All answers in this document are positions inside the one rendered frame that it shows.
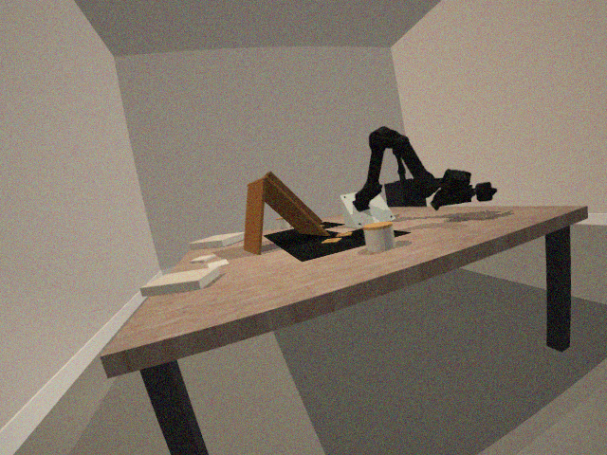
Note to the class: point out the white jar with wooden lid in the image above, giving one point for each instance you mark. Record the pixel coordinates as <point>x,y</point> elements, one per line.
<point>379,236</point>
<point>281,223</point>

